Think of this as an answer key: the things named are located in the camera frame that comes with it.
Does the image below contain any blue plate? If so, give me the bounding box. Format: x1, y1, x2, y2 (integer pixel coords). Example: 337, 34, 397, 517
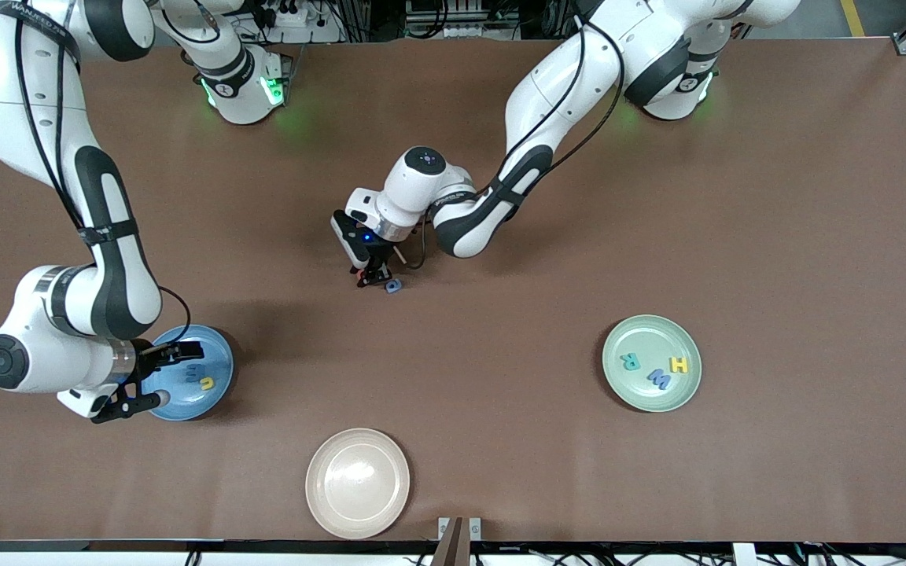
142, 324, 236, 422

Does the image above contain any beige plate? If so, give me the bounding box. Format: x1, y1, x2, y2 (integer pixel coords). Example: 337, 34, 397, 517
305, 428, 411, 540

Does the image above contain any white power strip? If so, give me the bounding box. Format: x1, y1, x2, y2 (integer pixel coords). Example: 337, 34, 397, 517
260, 0, 348, 44

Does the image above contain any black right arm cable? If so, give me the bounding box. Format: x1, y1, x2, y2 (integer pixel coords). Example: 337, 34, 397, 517
13, 16, 193, 344

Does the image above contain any table edge mounting bracket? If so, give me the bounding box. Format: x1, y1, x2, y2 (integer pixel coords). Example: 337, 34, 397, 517
431, 516, 483, 566

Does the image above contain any green plate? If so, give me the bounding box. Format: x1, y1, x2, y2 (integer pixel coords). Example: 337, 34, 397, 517
602, 314, 703, 413

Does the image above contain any table cover sheet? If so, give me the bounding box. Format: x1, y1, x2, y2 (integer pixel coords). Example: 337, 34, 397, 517
0, 38, 906, 545

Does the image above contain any metal equipment rack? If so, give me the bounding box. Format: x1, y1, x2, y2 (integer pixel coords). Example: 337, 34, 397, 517
404, 0, 529, 40

